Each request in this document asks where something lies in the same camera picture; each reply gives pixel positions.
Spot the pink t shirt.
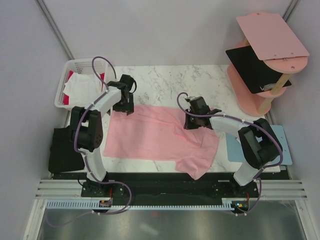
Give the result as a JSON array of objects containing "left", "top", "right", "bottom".
[{"left": 103, "top": 105, "right": 220, "bottom": 180}]

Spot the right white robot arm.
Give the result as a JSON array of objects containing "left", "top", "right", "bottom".
[{"left": 184, "top": 96, "right": 284, "bottom": 197}]

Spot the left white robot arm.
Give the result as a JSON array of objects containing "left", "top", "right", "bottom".
[{"left": 69, "top": 74, "right": 137, "bottom": 198}]

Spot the black t shirt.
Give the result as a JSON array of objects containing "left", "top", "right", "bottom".
[{"left": 48, "top": 126, "right": 85, "bottom": 174}]

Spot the light blue mat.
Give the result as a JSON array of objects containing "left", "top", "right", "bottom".
[{"left": 225, "top": 125, "right": 293, "bottom": 166}]

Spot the pink tiered shelf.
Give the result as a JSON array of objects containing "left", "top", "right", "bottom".
[{"left": 227, "top": 12, "right": 310, "bottom": 117}]

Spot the white cable duct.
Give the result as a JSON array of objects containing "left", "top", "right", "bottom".
[{"left": 46, "top": 199, "right": 249, "bottom": 211}]

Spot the red t shirt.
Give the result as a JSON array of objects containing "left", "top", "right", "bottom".
[{"left": 62, "top": 70, "right": 106, "bottom": 106}]

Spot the white plastic basket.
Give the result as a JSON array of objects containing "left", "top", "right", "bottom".
[{"left": 54, "top": 58, "right": 116, "bottom": 110}]

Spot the black board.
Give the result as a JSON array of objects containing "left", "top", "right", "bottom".
[{"left": 225, "top": 46, "right": 283, "bottom": 94}]

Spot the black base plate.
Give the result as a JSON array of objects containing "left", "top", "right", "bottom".
[{"left": 53, "top": 172, "right": 259, "bottom": 207}]

